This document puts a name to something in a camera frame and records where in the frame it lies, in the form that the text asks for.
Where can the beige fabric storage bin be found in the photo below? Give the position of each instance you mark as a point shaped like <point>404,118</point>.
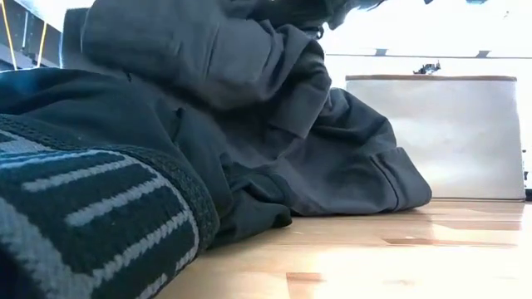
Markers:
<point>436,137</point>

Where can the dark green garment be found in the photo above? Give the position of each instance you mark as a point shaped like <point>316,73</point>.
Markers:
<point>83,108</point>

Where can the dark grey sweatshirt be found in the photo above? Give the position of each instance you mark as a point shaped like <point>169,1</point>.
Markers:
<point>208,62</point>

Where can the black white-striped knit sweater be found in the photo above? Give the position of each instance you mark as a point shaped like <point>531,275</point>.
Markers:
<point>104,216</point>

